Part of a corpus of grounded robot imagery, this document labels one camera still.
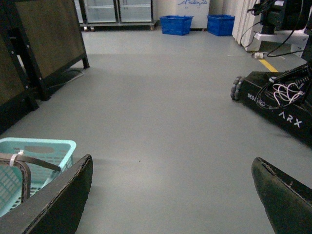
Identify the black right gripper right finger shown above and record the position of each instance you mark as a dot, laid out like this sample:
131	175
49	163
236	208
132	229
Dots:
287	202

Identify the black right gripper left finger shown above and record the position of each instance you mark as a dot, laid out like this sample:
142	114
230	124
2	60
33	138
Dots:
55	209

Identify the light blue plastic basket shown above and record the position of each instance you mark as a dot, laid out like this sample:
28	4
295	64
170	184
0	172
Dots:
57	152

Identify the brown basket handle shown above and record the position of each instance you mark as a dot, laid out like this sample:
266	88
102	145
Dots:
20	161

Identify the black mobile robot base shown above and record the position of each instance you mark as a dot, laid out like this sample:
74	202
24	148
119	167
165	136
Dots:
283	98

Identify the dark wooden shelf unit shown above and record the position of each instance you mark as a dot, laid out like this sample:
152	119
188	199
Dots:
39	40

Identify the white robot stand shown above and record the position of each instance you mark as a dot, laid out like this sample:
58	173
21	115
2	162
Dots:
253	40

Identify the blue crate right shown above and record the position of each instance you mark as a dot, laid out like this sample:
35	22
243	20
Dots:
220	25

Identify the blue crate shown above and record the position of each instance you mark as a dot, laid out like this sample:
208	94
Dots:
220	25
176	25

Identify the glass door refrigerator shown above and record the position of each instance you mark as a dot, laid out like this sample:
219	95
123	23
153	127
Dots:
111	13

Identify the blue crate left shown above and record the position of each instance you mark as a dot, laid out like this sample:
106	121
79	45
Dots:
176	25

